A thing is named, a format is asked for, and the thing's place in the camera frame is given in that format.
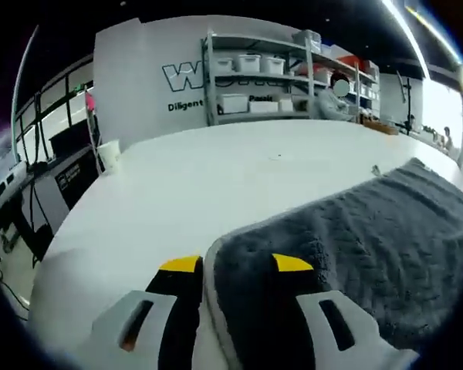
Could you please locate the black light stand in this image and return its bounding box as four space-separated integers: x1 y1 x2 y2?
394 69 417 135

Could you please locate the black monitor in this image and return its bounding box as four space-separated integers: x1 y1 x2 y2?
48 119 98 160

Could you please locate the grey desk with black panel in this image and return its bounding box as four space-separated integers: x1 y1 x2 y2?
0 146 102 264

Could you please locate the row of white storage bins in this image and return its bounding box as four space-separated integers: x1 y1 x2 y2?
215 53 379 115

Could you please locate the grey towel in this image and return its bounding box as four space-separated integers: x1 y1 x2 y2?
202 156 463 370

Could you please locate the white paper cup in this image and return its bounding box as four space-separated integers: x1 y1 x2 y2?
96 139 122 173

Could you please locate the white power strip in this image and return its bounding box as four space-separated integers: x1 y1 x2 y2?
0 163 29 201

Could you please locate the brown wooden tray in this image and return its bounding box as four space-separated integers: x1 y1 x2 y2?
362 115 401 136

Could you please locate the grey metal shelf rack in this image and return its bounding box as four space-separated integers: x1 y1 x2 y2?
200 29 382 126

